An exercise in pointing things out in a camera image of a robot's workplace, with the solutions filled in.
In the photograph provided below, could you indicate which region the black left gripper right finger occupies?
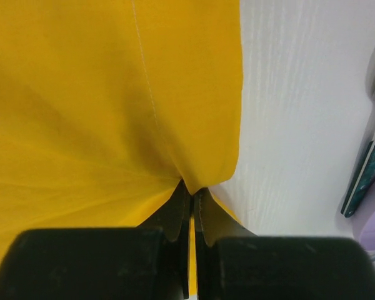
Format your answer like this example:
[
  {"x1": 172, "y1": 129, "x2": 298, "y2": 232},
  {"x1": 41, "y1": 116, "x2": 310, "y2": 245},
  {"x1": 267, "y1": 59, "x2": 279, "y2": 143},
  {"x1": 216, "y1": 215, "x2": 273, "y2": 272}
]
[{"x1": 194, "y1": 189, "x2": 375, "y2": 299}]

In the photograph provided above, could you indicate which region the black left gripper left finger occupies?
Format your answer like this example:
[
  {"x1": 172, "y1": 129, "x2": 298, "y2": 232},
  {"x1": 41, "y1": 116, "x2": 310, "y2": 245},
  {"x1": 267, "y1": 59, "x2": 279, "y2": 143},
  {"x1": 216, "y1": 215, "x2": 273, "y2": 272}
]
[{"x1": 0, "y1": 182, "x2": 192, "y2": 299}]

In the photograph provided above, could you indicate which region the yellow cartoon print placemat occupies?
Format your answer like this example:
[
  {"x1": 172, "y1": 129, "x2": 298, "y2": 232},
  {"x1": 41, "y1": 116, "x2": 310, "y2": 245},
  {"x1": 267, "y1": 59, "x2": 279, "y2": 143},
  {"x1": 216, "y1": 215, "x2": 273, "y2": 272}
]
[{"x1": 0, "y1": 0, "x2": 257, "y2": 300}]

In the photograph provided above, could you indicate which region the green handled spoon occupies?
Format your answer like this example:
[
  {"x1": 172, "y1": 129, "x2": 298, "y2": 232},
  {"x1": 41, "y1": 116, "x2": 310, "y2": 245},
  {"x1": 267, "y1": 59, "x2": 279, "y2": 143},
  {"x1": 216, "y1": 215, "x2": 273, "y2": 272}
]
[{"x1": 341, "y1": 130, "x2": 375, "y2": 218}]

